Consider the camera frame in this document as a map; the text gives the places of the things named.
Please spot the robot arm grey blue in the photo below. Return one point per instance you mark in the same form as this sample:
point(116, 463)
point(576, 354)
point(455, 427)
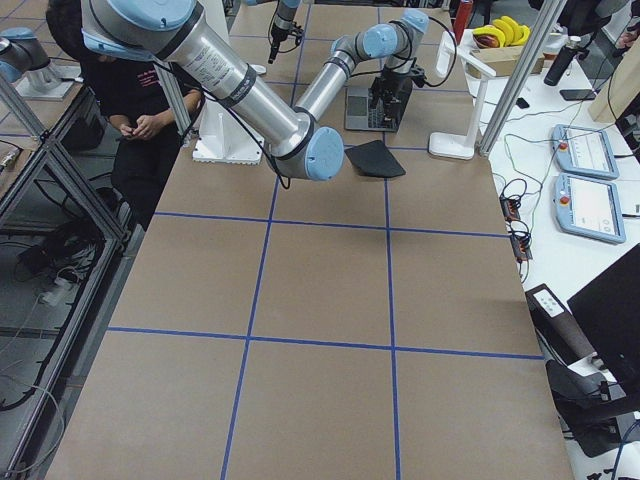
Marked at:
point(178, 32)
point(283, 26)

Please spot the black water bottle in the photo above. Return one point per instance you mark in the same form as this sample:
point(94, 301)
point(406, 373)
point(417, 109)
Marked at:
point(562, 61)

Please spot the grey laptop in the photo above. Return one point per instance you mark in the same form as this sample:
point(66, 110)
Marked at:
point(362, 115)

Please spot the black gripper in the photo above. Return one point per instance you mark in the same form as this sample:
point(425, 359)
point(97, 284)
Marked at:
point(274, 41)
point(386, 86)

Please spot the yellow bananas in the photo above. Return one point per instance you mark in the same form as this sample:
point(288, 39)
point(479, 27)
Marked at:
point(502, 32)

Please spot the black mouse pad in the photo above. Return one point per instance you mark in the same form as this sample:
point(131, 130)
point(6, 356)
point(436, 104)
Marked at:
point(373, 159)

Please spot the upper blue teach pendant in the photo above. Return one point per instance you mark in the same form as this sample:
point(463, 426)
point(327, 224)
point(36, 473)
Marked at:
point(584, 151)

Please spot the cardboard box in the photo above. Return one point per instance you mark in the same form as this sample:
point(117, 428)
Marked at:
point(502, 60)

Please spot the blue teach pendant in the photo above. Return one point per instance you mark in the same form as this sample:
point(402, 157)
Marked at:
point(589, 208)
point(584, 151)

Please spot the white desk lamp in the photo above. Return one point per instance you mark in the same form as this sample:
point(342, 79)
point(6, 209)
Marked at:
point(462, 143)

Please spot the white computer mouse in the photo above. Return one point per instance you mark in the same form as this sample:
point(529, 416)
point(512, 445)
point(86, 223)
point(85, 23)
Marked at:
point(259, 69)

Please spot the seated person in black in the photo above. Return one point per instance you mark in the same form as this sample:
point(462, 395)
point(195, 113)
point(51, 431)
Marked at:
point(131, 98)

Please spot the black smartphone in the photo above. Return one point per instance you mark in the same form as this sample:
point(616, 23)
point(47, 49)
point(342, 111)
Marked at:
point(578, 94)

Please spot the lower blue teach pendant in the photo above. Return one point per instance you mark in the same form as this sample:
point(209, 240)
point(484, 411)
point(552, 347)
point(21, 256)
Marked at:
point(589, 208)

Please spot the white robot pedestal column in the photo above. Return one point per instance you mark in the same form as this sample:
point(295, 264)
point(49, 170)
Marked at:
point(221, 138)

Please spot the black monitor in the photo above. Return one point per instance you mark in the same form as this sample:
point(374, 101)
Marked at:
point(607, 311)

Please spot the red cylinder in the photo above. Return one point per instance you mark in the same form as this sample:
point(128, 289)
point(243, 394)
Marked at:
point(462, 16)

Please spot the aluminium frame post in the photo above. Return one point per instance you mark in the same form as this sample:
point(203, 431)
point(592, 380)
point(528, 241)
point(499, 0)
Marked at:
point(547, 17)

